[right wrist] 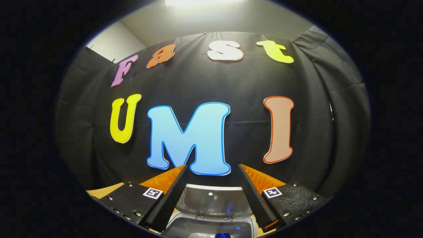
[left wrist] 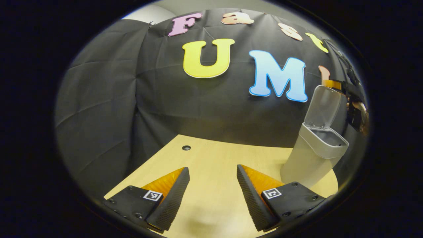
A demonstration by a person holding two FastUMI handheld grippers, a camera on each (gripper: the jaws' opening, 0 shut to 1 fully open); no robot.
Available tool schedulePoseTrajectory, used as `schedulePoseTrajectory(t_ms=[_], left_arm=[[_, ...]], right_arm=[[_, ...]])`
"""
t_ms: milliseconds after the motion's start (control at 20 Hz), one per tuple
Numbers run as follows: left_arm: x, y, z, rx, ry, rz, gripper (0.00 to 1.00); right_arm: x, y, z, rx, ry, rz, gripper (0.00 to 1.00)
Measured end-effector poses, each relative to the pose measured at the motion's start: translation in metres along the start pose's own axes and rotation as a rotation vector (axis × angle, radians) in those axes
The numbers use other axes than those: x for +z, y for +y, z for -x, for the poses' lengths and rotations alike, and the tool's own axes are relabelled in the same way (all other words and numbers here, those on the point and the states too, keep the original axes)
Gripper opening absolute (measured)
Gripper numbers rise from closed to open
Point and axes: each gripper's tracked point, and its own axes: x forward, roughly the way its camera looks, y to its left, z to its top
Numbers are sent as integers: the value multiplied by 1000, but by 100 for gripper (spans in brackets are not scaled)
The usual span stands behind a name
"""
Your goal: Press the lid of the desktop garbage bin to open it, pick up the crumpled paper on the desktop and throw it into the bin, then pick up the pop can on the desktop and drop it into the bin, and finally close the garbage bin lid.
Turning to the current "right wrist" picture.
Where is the black backdrop cloth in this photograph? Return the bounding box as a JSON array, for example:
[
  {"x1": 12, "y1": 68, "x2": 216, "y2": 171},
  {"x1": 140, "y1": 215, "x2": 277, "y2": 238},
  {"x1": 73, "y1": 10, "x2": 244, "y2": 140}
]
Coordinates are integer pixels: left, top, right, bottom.
[{"x1": 55, "y1": 31, "x2": 370, "y2": 199}]

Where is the white desktop garbage bin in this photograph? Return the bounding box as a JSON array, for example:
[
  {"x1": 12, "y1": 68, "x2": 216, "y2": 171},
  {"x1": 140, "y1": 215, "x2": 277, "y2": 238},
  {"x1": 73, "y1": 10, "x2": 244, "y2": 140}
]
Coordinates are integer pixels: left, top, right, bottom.
[{"x1": 162, "y1": 184, "x2": 258, "y2": 238}]

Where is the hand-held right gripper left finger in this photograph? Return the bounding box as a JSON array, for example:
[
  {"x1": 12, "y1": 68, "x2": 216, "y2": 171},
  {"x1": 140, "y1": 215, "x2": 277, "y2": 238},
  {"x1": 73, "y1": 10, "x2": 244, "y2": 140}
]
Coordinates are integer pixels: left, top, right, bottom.
[{"x1": 99, "y1": 165, "x2": 188, "y2": 233}]

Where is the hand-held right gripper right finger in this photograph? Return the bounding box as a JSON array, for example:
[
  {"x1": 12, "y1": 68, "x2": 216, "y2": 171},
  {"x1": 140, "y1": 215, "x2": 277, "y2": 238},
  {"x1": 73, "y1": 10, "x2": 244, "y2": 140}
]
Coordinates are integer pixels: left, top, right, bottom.
[{"x1": 237, "y1": 164, "x2": 329, "y2": 233}]

